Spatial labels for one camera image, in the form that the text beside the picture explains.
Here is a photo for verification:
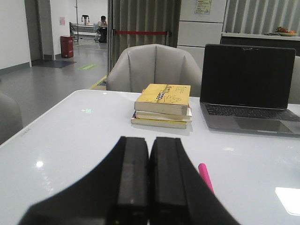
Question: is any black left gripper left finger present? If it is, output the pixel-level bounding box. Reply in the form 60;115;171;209
19;136;148;225

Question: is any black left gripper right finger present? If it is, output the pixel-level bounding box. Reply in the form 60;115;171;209
149;137;239;225

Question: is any pink highlighter pen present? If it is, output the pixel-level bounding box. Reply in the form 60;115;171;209
198;163;214;193

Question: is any yellow bottom book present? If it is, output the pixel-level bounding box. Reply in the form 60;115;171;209
130;117;188;129

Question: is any yellow book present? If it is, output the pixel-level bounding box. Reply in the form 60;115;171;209
135;83;191;115
130;117;188;129

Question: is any white middle book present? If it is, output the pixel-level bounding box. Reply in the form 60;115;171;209
135;108;192;122

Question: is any yellow top book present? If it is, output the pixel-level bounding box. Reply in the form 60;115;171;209
135;83;191;115

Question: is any grey laptop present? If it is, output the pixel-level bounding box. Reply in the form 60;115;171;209
200;44;300;136

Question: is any grey armchair left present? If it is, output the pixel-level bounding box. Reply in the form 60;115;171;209
106;44;202;97

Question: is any grey armchair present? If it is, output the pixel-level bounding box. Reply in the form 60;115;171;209
106;44;202;97
288;56;300;104

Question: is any grey armchair right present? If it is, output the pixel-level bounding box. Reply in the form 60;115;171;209
288;56;300;104

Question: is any red trash bin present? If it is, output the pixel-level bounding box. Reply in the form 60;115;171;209
60;36;74;58

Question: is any red barrier belt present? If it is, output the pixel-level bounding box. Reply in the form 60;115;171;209
112;29;170;36

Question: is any seated person in background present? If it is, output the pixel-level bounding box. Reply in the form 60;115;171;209
94;15;108;43

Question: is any fruit bowl on counter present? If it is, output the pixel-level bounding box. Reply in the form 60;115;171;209
275;27;298;37

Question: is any green wall notice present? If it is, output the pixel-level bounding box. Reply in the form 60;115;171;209
195;0;212;15

